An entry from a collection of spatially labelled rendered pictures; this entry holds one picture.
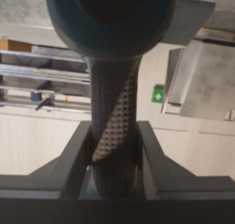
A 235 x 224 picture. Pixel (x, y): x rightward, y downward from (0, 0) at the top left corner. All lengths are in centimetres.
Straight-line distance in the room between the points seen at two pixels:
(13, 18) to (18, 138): 623
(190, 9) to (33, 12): 22
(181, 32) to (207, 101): 315
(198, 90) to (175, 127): 297
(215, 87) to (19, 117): 546
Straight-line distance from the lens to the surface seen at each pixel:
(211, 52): 311
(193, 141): 635
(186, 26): 28
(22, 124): 619
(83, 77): 422
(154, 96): 524
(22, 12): 31
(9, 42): 107
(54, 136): 598
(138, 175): 17
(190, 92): 320
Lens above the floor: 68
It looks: 16 degrees up
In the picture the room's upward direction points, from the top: 173 degrees counter-clockwise
